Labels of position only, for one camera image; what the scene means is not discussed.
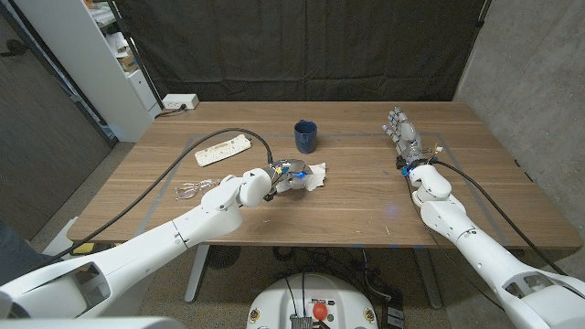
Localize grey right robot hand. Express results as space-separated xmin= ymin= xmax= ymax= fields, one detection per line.
xmin=382 ymin=105 xmax=435 ymax=173

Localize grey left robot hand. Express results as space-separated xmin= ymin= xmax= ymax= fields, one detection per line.
xmin=262 ymin=158 xmax=314 ymax=202

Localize white paper towel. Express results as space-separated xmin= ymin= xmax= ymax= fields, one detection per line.
xmin=276 ymin=162 xmax=328 ymax=193

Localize dark blue cup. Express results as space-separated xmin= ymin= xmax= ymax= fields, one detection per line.
xmin=293 ymin=119 xmax=318 ymax=154

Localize white speckled power strip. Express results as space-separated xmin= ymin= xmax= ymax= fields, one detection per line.
xmin=194 ymin=133 xmax=253 ymax=168

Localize black floor power strip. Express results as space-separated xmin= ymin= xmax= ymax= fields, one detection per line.
xmin=381 ymin=292 xmax=406 ymax=329

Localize clear plastic eyeglasses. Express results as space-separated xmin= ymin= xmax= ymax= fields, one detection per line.
xmin=175 ymin=178 xmax=221 ymax=201

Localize black round floor disc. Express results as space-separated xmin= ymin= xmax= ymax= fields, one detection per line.
xmin=205 ymin=245 xmax=242 ymax=270

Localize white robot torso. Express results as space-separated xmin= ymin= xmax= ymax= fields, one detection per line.
xmin=246 ymin=272 xmax=379 ymax=329

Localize black backdrop curtain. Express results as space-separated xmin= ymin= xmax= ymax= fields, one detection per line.
xmin=112 ymin=0 xmax=488 ymax=102

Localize white outlet box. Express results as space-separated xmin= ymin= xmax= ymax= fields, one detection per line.
xmin=162 ymin=92 xmax=200 ymax=111

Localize grey table leg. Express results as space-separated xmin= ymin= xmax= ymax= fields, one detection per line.
xmin=413 ymin=248 xmax=443 ymax=310
xmin=184 ymin=245 xmax=210 ymax=303

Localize black backdrop stand pole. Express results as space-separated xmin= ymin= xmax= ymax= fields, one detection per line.
xmin=107 ymin=0 xmax=165 ymax=111

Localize cardboard box on shelf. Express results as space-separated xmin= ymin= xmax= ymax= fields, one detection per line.
xmin=116 ymin=52 xmax=139 ymax=72

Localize white shelf cabinet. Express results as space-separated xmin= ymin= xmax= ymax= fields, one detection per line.
xmin=13 ymin=0 xmax=161 ymax=143

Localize person's leg in jeans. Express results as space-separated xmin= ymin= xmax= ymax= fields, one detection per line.
xmin=0 ymin=221 xmax=47 ymax=284

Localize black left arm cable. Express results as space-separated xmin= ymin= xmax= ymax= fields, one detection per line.
xmin=27 ymin=127 xmax=275 ymax=275

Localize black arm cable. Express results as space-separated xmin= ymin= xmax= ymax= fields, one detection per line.
xmin=429 ymin=157 xmax=570 ymax=278
xmin=27 ymin=127 xmax=275 ymax=275

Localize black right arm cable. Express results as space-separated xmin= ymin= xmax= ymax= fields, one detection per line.
xmin=429 ymin=157 xmax=570 ymax=278

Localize black door handle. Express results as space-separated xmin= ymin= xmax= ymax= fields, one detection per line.
xmin=0 ymin=38 xmax=27 ymax=57

